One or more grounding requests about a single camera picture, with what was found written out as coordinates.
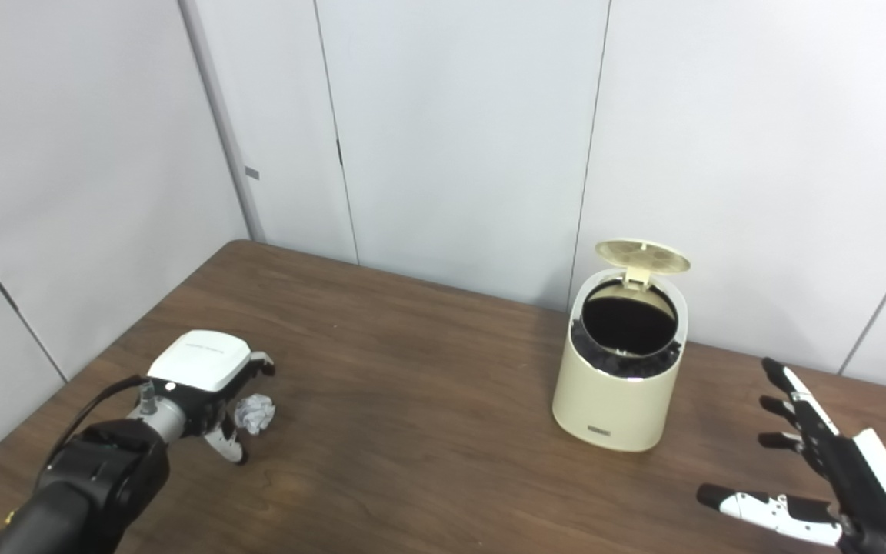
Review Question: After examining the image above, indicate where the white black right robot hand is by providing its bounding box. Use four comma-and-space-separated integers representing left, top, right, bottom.
695, 358, 886, 554

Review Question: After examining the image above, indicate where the cream round bin lid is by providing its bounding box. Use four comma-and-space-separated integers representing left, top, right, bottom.
595, 239, 691, 289

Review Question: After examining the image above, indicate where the cream-colored bin body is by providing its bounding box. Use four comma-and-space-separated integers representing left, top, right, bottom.
552, 265, 690, 452

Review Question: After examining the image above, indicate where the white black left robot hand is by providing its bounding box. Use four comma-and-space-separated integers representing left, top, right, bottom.
147, 331, 276, 465

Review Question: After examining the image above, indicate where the white paper ball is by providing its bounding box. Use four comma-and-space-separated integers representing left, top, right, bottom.
234, 394, 276, 436

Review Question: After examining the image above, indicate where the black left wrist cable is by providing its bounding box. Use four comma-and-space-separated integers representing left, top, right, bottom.
47, 375, 159, 470

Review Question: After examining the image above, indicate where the black bin liner bag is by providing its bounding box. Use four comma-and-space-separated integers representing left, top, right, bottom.
571, 281, 682, 379

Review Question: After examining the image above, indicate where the grey wall corner post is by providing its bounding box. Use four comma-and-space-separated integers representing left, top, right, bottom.
179, 0, 267, 243

